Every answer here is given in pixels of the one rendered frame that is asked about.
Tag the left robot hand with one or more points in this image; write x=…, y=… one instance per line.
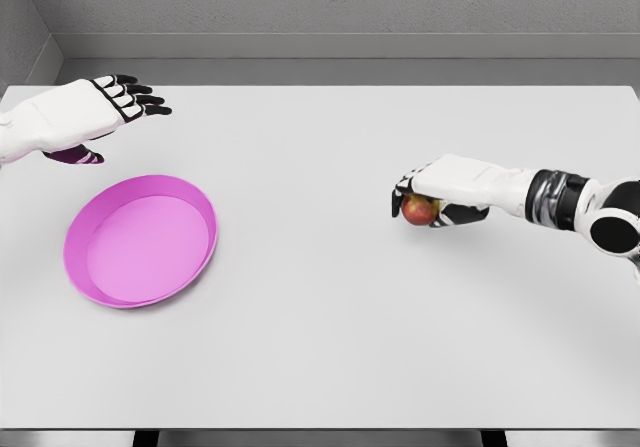
x=75, y=112

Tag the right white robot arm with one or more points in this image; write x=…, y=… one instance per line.
x=560, y=192

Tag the pink plate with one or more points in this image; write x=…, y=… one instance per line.
x=142, y=242

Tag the red apple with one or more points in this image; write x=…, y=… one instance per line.
x=418, y=210

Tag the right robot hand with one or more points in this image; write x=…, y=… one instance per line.
x=450, y=177

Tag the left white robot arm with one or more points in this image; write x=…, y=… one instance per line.
x=15, y=134

